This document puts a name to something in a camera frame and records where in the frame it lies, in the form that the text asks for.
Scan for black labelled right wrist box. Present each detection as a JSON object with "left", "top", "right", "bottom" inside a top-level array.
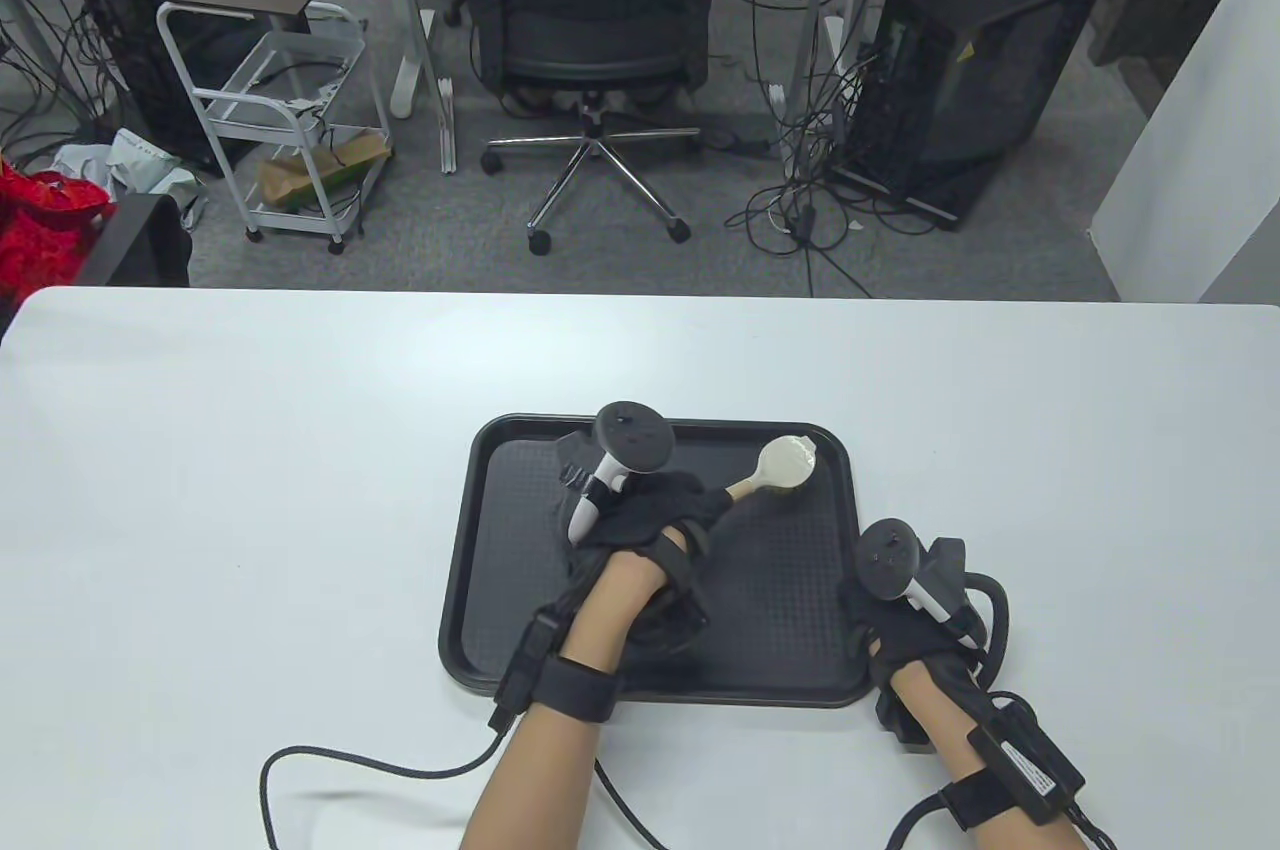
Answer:
[{"left": 965, "top": 690, "right": 1088, "bottom": 826}]

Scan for white pot brush wooden handle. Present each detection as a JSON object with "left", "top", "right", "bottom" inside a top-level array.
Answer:
[{"left": 722, "top": 435, "right": 816, "bottom": 503}]

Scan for person's left forearm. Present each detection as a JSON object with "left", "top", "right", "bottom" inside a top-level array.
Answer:
[{"left": 460, "top": 550, "right": 666, "bottom": 850}]

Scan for red bag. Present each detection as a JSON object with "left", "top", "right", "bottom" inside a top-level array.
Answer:
[{"left": 0, "top": 158, "right": 118, "bottom": 296}]

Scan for black computer tower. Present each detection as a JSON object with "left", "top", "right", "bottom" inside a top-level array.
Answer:
[
  {"left": 828, "top": 0, "right": 1109, "bottom": 231},
  {"left": 57, "top": 0, "right": 273, "bottom": 176}
]

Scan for person's right hand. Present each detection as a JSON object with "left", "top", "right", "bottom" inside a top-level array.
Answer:
[{"left": 838, "top": 575, "right": 991, "bottom": 691}]

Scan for black right wrist strap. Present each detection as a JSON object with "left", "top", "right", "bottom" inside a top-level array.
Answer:
[{"left": 938, "top": 765, "right": 1011, "bottom": 831}]

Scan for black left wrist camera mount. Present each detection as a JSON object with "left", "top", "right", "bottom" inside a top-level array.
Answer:
[{"left": 625, "top": 585, "right": 711, "bottom": 661}]

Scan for black left wrist sensor box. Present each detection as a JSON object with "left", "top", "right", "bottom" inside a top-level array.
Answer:
[{"left": 490, "top": 605, "right": 561, "bottom": 731}]

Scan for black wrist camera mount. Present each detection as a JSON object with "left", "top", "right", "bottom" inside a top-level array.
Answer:
[
  {"left": 873, "top": 680, "right": 933, "bottom": 748},
  {"left": 625, "top": 585, "right": 711, "bottom": 661}
]

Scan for person's left hand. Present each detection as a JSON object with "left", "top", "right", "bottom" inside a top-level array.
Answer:
[{"left": 555, "top": 470, "right": 733, "bottom": 633}]

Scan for black braided left cable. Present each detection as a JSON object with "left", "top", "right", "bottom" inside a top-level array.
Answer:
[{"left": 260, "top": 725, "right": 511, "bottom": 850}]

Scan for brown cardboard packaging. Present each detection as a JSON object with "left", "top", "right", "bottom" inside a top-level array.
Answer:
[{"left": 255, "top": 133, "right": 393, "bottom": 213}]

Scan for thin black left cable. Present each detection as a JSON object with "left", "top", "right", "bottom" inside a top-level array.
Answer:
[{"left": 595, "top": 758, "right": 666, "bottom": 850}]

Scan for black wrist strap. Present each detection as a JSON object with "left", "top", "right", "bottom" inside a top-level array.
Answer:
[
  {"left": 938, "top": 765, "right": 1011, "bottom": 831},
  {"left": 530, "top": 655, "right": 621, "bottom": 723}
]

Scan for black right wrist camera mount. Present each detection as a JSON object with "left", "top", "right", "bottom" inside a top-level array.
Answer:
[{"left": 873, "top": 680, "right": 933, "bottom": 748}]

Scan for white and grey left controller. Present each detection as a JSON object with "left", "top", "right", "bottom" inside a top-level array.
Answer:
[{"left": 565, "top": 402, "right": 674, "bottom": 546}]

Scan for grey plastic bags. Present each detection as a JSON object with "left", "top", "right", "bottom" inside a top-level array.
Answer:
[{"left": 50, "top": 128, "right": 209, "bottom": 226}]

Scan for white metal utility cart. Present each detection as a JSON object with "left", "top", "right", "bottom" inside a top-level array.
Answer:
[{"left": 156, "top": 0, "right": 393, "bottom": 256}]

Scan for black mesh office chair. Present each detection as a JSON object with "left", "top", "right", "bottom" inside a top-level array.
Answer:
[{"left": 425, "top": 0, "right": 733, "bottom": 256}]

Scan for white and grey right controller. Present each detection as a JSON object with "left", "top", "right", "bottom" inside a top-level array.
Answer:
[{"left": 852, "top": 518, "right": 991, "bottom": 651}]

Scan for white desk foot bar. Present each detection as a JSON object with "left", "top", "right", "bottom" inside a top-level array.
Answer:
[{"left": 435, "top": 75, "right": 459, "bottom": 176}]

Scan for black plastic tray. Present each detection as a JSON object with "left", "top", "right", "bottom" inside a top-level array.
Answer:
[{"left": 438, "top": 412, "right": 876, "bottom": 709}]

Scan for tangle of black floor cables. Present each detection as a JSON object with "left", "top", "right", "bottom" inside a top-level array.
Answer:
[{"left": 722, "top": 0, "right": 961, "bottom": 299}]

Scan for black chair back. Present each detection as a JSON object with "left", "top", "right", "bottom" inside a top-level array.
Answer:
[{"left": 75, "top": 193, "right": 193, "bottom": 289}]

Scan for white and grey controller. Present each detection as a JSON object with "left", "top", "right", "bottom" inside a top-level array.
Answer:
[
  {"left": 852, "top": 518, "right": 991, "bottom": 651},
  {"left": 565, "top": 402, "right": 674, "bottom": 546}
]

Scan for black left wrist strap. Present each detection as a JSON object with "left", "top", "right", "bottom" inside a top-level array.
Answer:
[{"left": 530, "top": 655, "right": 621, "bottom": 723}]

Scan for person's right forearm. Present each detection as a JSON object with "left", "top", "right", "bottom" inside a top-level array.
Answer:
[{"left": 885, "top": 660, "right": 1091, "bottom": 850}]

